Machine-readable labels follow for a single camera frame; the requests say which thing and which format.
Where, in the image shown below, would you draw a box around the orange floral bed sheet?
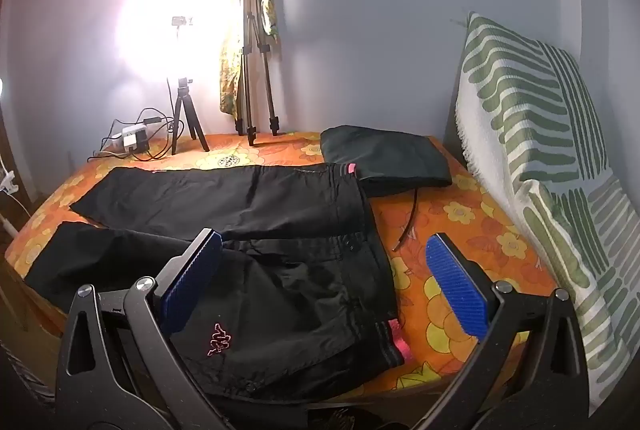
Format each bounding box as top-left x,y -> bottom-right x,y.
5,130 -> 558,398

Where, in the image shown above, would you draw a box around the small black tripod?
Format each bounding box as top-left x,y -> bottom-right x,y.
167,78 -> 210,155

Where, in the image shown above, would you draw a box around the tall black tripod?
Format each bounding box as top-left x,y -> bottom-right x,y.
234,0 -> 281,147

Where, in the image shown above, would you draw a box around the black cord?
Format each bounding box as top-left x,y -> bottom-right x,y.
392,187 -> 419,252

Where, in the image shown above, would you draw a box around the wooden bed frame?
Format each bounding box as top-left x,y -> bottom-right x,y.
0,255 -> 68,411

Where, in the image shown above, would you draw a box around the black pants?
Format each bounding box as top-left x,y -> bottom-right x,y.
24,163 -> 413,403

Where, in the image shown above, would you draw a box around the folded dark pants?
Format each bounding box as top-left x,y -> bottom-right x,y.
320,125 -> 453,198

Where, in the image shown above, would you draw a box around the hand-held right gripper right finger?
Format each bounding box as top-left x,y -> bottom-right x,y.
410,233 -> 591,430

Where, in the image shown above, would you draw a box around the yellow floral cloth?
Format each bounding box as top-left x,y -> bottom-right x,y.
218,0 -> 279,118

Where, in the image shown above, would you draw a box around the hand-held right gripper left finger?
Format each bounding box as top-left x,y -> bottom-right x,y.
56,228 -> 236,430

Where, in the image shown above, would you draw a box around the green striped white pillow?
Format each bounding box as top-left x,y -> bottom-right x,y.
452,10 -> 640,416

